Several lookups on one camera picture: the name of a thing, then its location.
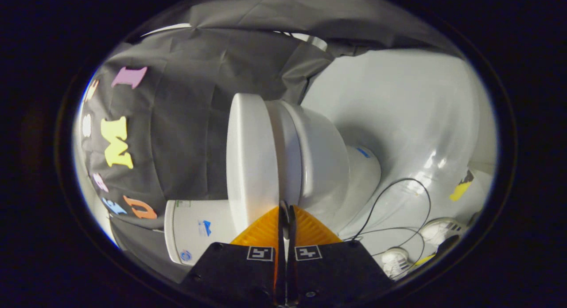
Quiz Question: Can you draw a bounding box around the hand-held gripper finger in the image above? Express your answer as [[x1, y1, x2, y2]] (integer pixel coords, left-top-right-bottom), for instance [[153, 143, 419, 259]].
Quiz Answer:
[[179, 201, 287, 307], [287, 204, 395, 307]]

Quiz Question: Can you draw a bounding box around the white toilet lid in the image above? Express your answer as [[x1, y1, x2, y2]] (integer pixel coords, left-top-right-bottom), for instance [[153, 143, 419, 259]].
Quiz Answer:
[[227, 93, 280, 234]]

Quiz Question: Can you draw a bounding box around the white toilet bowl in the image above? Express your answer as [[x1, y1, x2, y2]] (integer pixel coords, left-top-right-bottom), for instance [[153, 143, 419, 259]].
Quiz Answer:
[[283, 102, 381, 234]]

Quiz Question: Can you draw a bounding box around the white toilet tank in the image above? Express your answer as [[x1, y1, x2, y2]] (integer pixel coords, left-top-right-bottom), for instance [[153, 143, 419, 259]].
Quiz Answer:
[[164, 199, 240, 267]]

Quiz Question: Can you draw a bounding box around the white sneaker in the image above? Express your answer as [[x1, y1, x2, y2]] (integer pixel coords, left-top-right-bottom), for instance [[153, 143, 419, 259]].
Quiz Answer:
[[381, 248, 411, 278], [420, 217, 466, 247]]

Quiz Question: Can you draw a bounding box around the black backdrop cloth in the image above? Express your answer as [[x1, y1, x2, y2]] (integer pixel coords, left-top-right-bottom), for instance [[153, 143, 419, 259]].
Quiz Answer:
[[73, 0, 461, 282]]

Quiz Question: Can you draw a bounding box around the yellow floor tape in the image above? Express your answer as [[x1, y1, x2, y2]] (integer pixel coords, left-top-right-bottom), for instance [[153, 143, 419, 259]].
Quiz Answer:
[[449, 170, 475, 202]]

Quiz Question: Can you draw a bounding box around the black cable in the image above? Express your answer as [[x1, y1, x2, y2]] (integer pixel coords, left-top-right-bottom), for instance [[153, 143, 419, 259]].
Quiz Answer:
[[343, 178, 432, 269]]

